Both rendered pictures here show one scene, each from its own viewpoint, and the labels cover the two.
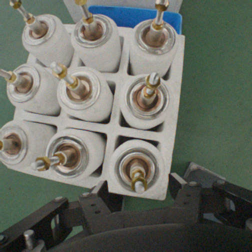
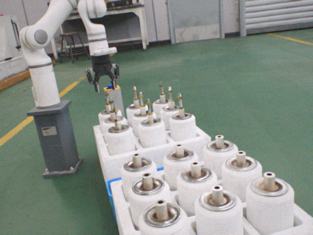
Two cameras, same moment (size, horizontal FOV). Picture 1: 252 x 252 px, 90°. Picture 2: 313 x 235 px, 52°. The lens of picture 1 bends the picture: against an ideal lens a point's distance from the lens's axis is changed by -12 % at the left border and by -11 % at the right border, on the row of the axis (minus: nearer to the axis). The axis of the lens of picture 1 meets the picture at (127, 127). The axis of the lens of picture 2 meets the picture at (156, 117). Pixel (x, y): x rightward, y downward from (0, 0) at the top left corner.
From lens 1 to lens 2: 1.26 m
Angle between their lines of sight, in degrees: 75
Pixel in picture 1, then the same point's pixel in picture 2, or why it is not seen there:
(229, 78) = (41, 226)
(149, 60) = not seen: hidden behind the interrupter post
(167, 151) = (98, 133)
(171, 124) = (99, 137)
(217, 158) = (51, 183)
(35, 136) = (155, 107)
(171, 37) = (110, 130)
